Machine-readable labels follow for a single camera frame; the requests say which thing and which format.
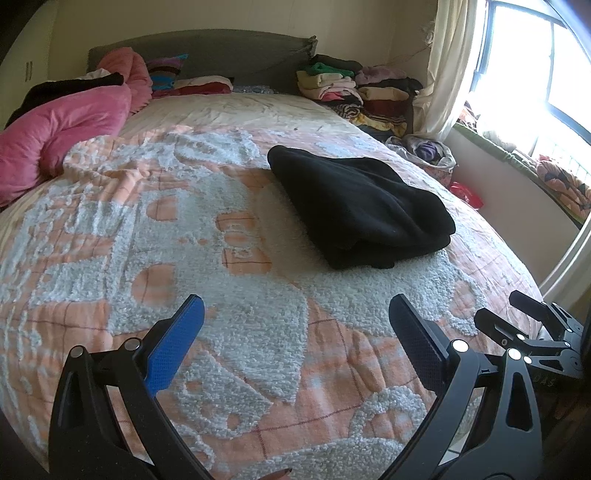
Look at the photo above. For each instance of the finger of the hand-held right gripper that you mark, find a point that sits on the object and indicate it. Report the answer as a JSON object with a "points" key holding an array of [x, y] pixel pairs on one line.
{"points": [[531, 302], [494, 325]]}

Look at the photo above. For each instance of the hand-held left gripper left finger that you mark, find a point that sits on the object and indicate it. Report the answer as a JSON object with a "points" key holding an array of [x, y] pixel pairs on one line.
{"points": [[178, 350]]}

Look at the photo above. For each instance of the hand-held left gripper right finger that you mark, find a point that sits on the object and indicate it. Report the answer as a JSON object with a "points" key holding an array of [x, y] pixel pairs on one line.
{"points": [[418, 344]]}

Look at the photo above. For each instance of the black sweater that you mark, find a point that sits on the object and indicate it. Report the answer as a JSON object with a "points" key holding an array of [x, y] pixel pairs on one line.
{"points": [[360, 207]]}

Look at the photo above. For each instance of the pile of folded clothes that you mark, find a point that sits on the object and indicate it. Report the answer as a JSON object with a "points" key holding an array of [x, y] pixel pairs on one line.
{"points": [[369, 97]]}

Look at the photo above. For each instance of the person's left hand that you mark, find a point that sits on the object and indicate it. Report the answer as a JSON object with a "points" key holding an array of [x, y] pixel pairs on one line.
{"points": [[279, 475]]}

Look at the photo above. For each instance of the red plastic bag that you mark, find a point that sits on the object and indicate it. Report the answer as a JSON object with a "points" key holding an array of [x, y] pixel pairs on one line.
{"points": [[468, 196]]}

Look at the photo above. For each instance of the floral cushion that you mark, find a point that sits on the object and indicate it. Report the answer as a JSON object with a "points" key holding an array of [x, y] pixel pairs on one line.
{"points": [[563, 180]]}

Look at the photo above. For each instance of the patterned laundry basket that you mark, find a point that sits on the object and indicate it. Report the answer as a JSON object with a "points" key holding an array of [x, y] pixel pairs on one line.
{"points": [[445, 162]]}

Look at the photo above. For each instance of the bed with peach bedspread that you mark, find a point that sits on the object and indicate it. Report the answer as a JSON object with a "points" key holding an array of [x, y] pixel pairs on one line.
{"points": [[231, 184]]}

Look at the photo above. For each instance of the purple cloth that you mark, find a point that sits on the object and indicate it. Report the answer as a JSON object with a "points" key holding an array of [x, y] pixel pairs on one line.
{"points": [[427, 150]]}

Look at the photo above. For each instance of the window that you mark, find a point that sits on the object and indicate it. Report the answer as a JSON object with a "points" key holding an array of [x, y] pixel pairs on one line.
{"points": [[517, 69]]}

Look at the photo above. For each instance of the cream curtain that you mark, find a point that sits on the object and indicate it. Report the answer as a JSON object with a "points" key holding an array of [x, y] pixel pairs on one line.
{"points": [[452, 69]]}

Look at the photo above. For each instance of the pink quilt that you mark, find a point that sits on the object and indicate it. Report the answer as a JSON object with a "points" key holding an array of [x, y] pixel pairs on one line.
{"points": [[60, 129]]}

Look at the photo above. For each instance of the red folded garment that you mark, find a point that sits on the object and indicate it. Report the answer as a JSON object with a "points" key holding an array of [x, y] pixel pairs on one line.
{"points": [[207, 87]]}

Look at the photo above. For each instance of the blue patterned cloth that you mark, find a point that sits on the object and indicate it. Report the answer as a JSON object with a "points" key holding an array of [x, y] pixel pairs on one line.
{"points": [[254, 88]]}

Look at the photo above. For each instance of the black cloth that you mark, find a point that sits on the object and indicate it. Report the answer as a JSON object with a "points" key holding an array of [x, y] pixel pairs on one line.
{"points": [[55, 90]]}

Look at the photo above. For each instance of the grey-green headboard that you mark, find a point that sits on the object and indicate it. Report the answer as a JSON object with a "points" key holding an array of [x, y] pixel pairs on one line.
{"points": [[240, 55]]}

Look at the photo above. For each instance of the cream wardrobe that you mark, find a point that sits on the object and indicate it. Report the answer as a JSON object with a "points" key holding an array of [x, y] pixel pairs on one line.
{"points": [[32, 60]]}

